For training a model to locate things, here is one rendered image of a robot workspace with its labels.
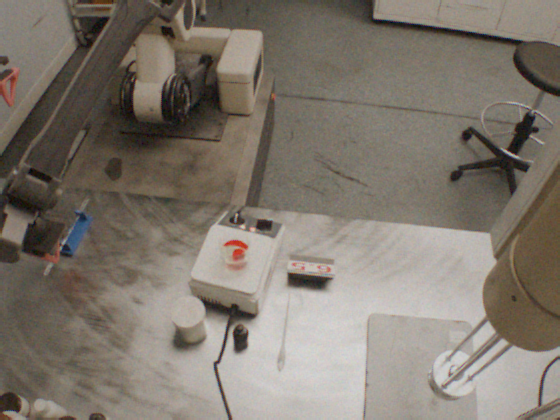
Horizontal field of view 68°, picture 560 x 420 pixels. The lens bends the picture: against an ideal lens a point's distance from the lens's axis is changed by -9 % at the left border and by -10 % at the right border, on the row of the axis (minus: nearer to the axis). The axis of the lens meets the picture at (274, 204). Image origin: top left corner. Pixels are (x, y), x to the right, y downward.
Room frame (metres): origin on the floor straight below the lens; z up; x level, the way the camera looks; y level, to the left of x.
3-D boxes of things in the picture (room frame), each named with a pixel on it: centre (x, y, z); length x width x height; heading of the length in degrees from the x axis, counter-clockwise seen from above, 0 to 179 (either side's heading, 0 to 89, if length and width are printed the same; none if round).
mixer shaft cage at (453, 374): (0.18, -0.25, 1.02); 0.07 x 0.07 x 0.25
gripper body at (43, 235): (0.44, 0.44, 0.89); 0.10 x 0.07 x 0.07; 78
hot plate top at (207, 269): (0.42, 0.07, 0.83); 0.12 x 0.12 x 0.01; 75
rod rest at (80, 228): (0.51, 0.42, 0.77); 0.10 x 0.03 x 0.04; 168
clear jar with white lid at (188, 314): (0.31, 0.15, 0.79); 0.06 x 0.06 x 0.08
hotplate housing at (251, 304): (0.44, 0.07, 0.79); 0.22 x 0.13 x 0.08; 165
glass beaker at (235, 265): (0.41, 0.06, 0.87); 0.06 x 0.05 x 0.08; 152
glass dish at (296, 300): (0.37, -0.03, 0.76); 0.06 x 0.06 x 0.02
